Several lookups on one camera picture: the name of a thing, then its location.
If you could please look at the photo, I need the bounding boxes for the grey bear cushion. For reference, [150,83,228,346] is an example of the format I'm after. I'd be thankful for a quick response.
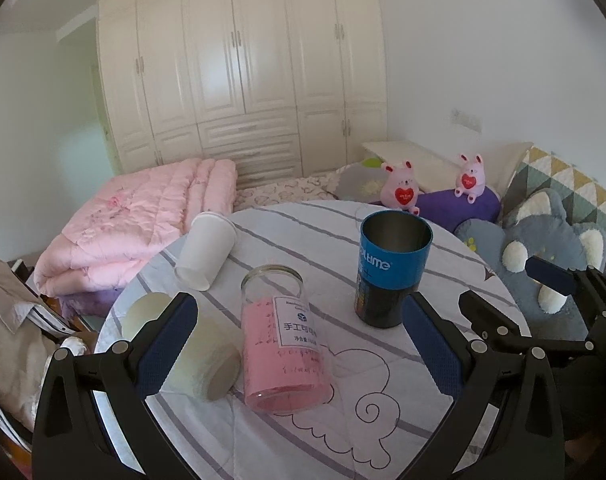
[454,188,606,342]

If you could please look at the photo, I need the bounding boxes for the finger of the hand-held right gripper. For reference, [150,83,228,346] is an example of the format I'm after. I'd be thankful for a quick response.
[525,256,606,322]
[458,291,595,357]

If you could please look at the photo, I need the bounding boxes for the purple pillow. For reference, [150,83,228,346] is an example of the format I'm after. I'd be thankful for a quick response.
[370,185,502,234]

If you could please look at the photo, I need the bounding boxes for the pink plush toy red heart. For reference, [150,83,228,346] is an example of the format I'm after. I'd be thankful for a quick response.
[454,153,487,205]
[380,159,421,216]

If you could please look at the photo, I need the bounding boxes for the beige garment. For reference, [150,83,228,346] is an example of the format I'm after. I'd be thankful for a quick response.
[0,258,92,432]

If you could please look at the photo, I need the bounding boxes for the triangle pattern cushion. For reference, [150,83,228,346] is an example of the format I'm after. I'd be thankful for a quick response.
[500,146,606,272]

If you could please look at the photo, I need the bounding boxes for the clear drinking glass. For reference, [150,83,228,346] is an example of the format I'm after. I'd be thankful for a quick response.
[354,201,384,233]

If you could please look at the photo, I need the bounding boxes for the clear glass jar pink contents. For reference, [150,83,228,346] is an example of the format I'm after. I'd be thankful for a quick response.
[240,265,337,415]

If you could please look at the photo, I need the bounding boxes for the blue and black metal cup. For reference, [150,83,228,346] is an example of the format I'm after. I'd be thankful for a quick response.
[353,211,433,329]

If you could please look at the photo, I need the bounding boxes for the floral bed sheet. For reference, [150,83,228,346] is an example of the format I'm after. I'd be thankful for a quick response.
[232,174,342,212]

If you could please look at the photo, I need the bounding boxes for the grey flower pillow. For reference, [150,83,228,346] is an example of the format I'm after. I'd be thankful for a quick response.
[325,158,400,204]

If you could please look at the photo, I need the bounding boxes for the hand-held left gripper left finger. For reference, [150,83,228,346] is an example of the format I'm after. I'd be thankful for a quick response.
[31,292,200,480]

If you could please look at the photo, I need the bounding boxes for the white wall socket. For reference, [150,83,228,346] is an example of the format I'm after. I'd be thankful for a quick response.
[450,108,483,131]

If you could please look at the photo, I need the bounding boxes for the cream ribbed cup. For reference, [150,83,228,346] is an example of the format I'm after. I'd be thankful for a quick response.
[122,292,242,402]

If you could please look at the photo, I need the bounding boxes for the pink folded quilt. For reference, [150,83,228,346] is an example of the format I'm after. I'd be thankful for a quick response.
[33,158,239,297]

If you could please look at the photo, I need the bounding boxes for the white paper cup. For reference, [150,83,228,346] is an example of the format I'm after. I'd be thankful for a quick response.
[174,211,238,291]

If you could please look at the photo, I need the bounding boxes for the cream wardrobe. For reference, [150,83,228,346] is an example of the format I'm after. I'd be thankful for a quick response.
[95,0,389,182]

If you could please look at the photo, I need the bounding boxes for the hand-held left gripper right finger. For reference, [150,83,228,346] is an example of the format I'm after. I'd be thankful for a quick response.
[402,291,567,480]

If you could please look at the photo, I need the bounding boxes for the striped white shirt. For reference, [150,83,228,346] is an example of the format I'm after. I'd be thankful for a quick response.
[27,304,86,342]

